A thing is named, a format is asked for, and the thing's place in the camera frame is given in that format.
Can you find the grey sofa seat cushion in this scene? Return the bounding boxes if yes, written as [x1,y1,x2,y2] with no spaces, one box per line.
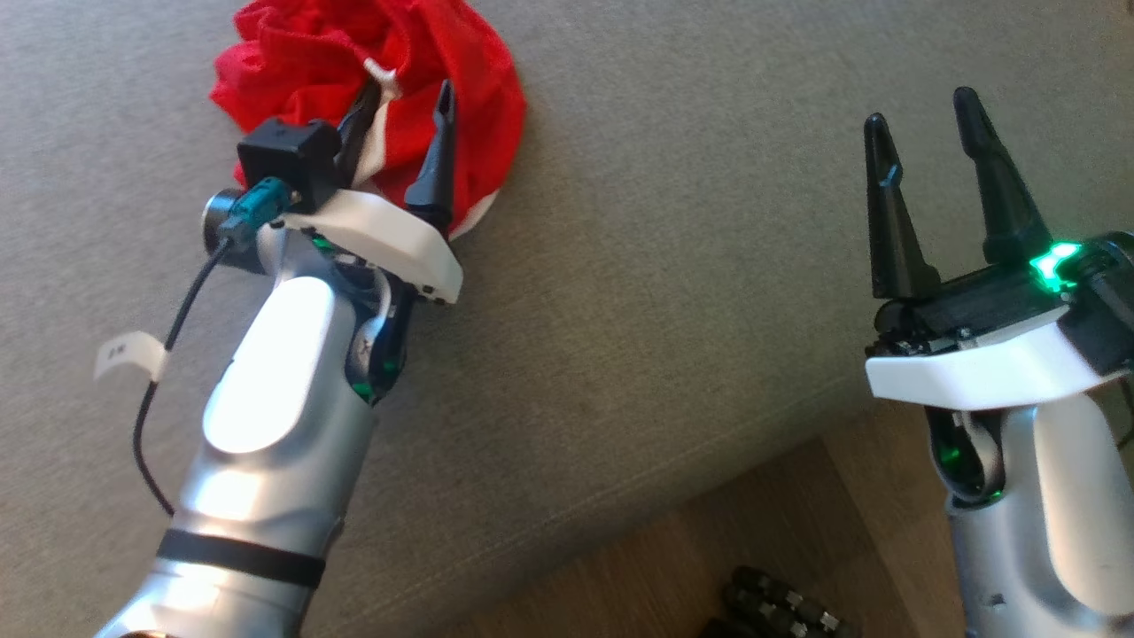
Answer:
[0,0,1134,638]

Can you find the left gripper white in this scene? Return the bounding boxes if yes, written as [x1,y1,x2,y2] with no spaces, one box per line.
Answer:
[275,78,464,307]

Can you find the red basketball jersey white sleeves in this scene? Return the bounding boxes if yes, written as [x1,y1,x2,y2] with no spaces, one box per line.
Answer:
[209,0,528,242]

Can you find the white paper cable label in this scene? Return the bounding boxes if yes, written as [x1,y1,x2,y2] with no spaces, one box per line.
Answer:
[94,331,169,384]

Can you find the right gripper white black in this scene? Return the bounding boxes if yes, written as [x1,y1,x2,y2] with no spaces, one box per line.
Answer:
[864,86,1130,413]

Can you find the left black cable teal plug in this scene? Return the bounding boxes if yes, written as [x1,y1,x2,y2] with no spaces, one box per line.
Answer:
[133,177,298,517]

